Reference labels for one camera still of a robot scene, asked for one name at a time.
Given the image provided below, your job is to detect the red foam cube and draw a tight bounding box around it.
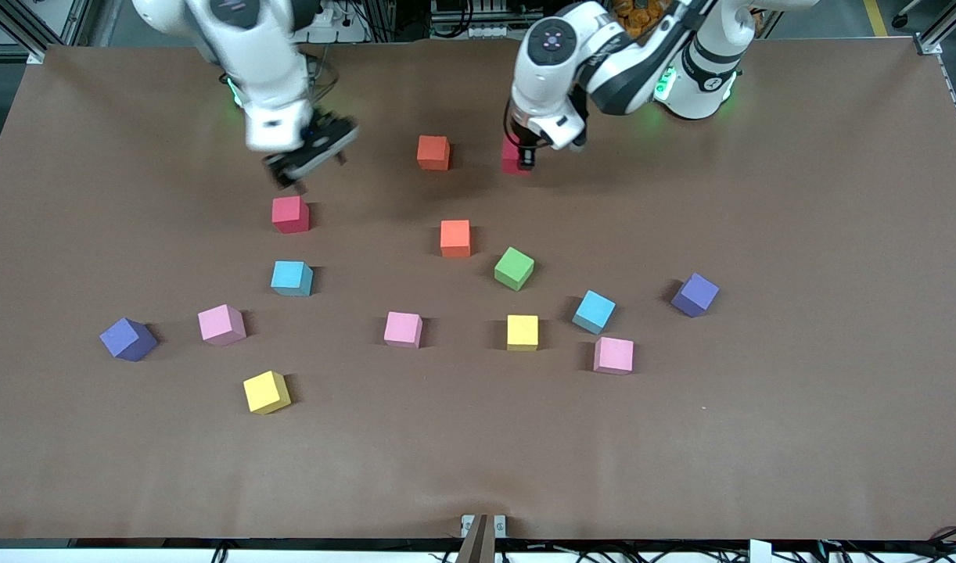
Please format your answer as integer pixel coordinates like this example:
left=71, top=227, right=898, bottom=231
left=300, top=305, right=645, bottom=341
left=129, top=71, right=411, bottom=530
left=271, top=195, right=311, bottom=235
left=501, top=137, right=535, bottom=175

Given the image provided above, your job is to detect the orange foam cube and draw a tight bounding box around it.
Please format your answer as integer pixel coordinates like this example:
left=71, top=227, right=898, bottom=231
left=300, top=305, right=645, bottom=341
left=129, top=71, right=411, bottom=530
left=416, top=135, right=451, bottom=171
left=440, top=220, right=472, bottom=258

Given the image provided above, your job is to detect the green foam cube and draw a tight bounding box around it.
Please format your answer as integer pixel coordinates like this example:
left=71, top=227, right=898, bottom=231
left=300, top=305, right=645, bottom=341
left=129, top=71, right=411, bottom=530
left=494, top=246, right=536, bottom=292

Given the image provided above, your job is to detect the yellow foam cube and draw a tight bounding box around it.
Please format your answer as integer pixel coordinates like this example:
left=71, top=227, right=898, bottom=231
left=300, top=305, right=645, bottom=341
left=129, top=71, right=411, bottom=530
left=243, top=371, right=292, bottom=414
left=507, top=314, right=539, bottom=352

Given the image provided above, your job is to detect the white power strip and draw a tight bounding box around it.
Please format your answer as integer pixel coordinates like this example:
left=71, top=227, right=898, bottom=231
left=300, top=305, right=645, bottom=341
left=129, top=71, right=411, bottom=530
left=314, top=0, right=369, bottom=44
left=447, top=22, right=530, bottom=40

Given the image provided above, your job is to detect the pile of orange bags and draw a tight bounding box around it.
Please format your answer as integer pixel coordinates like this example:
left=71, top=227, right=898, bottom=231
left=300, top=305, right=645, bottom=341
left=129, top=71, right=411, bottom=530
left=611, top=0, right=682, bottom=40

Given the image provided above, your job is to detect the blue foam cube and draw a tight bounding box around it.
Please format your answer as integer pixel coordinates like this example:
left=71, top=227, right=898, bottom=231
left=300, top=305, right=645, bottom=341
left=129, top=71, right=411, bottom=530
left=271, top=260, right=314, bottom=297
left=572, top=289, right=616, bottom=335

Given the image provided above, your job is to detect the pink foam cube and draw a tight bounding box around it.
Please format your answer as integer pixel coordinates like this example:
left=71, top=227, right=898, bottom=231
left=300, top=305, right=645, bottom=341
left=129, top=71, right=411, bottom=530
left=197, top=304, right=247, bottom=346
left=593, top=336, right=634, bottom=376
left=383, top=311, right=423, bottom=349

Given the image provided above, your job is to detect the purple foam cube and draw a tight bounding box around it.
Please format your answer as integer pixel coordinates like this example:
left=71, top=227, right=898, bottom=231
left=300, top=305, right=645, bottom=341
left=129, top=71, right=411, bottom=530
left=671, top=272, right=720, bottom=318
left=99, top=317, right=159, bottom=362

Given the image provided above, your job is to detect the brown paper table cover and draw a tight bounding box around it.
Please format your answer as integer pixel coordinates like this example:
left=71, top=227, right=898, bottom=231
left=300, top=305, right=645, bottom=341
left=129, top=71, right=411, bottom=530
left=0, top=38, right=956, bottom=542

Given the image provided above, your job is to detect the brown vertical bar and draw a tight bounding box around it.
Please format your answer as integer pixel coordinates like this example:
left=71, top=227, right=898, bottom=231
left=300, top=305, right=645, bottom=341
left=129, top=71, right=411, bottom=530
left=455, top=514, right=498, bottom=563

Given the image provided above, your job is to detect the aluminium frame profile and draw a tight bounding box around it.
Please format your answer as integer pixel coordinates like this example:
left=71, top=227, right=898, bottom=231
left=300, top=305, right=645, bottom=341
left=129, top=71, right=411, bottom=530
left=912, top=0, right=956, bottom=56
left=0, top=0, right=49, bottom=65

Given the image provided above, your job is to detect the silver metal bracket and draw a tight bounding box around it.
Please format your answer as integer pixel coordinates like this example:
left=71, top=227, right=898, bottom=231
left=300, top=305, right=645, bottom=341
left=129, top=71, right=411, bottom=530
left=461, top=514, right=508, bottom=539

